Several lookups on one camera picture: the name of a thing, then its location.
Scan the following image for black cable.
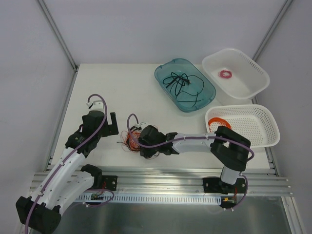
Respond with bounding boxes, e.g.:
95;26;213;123
116;125;161;156

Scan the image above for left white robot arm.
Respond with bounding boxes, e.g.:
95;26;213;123
16;110;119;234

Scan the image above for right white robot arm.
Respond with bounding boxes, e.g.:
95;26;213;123
138;125;254;194

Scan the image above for teal transparent plastic tray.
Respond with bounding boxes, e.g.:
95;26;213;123
154;58;216;113

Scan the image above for white perforated plastic basket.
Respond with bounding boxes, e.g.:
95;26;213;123
205;104;280;148

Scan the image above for white solid plastic basket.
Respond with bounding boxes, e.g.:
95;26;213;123
202;48;270;105

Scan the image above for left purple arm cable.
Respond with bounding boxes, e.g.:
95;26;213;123
24;94;115;234

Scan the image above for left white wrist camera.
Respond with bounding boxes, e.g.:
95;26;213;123
86;100;105;113

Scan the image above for black cables in tray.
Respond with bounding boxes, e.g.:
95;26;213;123
162;71;204;108

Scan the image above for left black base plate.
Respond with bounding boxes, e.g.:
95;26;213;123
90;175;118;191

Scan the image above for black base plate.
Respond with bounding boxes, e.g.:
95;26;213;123
90;175;118;191
202;177;247;195

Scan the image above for orange wire coil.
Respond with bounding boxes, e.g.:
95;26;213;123
207;117;232;132

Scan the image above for white slotted cable duct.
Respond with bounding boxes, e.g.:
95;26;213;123
76;192;221;205

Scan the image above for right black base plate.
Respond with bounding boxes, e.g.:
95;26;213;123
202;177;247;195

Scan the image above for aluminium mounting rail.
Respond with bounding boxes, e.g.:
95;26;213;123
30;165;293;197

